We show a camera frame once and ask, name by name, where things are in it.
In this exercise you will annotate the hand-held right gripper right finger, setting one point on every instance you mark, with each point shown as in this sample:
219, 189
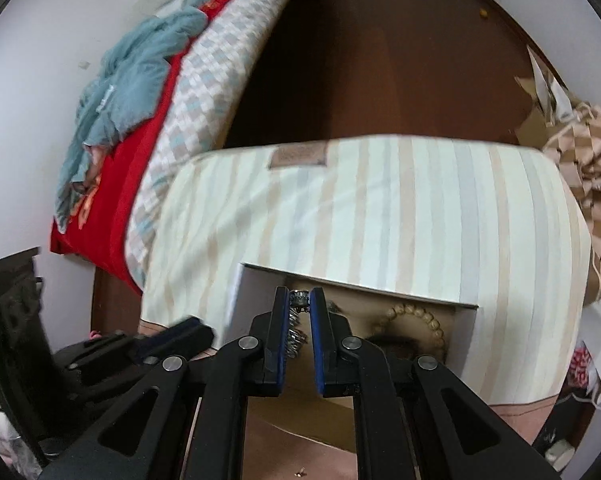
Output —
317, 345

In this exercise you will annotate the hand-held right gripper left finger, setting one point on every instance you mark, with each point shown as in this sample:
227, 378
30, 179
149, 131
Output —
281, 340

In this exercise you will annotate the red blanket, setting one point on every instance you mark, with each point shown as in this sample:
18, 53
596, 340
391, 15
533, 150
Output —
130, 170

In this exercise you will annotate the dark bag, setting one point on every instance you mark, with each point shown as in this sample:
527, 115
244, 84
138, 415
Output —
15, 310

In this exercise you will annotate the torn cardboard pieces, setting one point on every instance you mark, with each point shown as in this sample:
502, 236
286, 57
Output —
538, 100

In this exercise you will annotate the pale pink cloth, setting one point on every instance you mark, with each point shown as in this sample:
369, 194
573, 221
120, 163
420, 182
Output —
0, 430

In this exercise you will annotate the brown fabric label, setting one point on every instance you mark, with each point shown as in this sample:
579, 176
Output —
299, 155

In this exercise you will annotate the cardboard box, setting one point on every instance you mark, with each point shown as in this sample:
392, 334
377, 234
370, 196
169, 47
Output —
340, 410

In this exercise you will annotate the teal fleece blanket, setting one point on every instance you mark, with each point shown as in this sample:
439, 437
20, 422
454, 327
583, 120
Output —
130, 75

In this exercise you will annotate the checkered quilt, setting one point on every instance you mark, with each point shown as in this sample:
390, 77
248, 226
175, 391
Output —
215, 65

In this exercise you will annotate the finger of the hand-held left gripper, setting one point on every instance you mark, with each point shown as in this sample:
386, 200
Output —
180, 335

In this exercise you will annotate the brown checkered cloth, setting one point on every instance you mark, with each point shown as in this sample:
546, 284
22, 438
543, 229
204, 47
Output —
593, 180

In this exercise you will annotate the striped mattress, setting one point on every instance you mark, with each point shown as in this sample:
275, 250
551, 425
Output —
380, 210

